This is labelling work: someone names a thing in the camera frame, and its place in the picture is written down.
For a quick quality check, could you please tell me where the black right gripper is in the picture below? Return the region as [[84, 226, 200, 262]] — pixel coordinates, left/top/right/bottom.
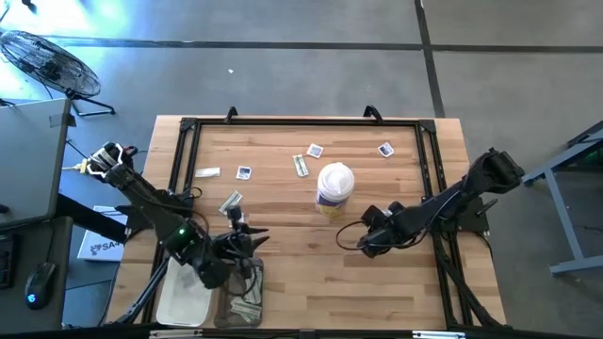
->
[[357, 204, 416, 259]]

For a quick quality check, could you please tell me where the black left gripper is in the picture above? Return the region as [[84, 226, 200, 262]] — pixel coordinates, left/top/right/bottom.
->
[[209, 204, 270, 283]]

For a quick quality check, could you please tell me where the Lysol wipes canister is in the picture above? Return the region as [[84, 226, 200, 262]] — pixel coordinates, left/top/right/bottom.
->
[[316, 161, 356, 219]]

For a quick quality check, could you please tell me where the grey translucent plastic bin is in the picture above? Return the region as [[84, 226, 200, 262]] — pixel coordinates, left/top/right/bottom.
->
[[214, 256, 265, 330]]

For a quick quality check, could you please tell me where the white plastic bin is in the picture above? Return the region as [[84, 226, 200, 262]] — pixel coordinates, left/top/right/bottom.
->
[[155, 256, 216, 328]]

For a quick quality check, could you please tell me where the black metal beam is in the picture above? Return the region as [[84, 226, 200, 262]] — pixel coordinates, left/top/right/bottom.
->
[[0, 322, 603, 339]]

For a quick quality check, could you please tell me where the white cardboard box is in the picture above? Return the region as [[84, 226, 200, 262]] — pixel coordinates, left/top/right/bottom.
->
[[76, 204, 128, 263]]

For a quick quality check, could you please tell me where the black diagonal strut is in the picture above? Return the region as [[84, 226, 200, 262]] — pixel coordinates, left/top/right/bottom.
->
[[56, 193, 128, 244]]

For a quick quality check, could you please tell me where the yellow power plug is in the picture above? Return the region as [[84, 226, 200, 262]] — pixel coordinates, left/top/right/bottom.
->
[[62, 159, 91, 174]]

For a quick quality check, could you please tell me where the dark grey desk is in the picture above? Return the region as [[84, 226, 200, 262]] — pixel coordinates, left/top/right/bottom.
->
[[0, 216, 74, 333]]

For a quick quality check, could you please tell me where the black computer mouse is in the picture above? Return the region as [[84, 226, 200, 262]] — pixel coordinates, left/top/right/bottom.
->
[[23, 261, 57, 311]]

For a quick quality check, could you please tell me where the black keyboard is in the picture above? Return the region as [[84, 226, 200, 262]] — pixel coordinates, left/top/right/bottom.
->
[[0, 234, 15, 290]]

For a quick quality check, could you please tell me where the black floor fan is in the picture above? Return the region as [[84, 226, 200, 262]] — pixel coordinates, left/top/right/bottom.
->
[[0, 29, 117, 118]]

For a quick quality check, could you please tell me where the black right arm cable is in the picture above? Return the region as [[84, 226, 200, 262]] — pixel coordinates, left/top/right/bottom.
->
[[334, 219, 425, 251]]

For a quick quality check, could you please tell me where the silver beam bracket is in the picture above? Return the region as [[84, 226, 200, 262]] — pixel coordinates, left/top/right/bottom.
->
[[412, 331, 466, 339], [149, 329, 204, 339]]

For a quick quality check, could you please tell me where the black aluminium table frame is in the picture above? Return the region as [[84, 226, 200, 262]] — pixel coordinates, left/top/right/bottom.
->
[[115, 116, 508, 331]]

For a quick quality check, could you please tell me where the black floor cable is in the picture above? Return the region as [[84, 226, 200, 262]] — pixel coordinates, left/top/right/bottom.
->
[[65, 139, 91, 160]]

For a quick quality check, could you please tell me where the grey metal table frame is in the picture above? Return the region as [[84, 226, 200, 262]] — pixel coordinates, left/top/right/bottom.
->
[[519, 120, 603, 277]]

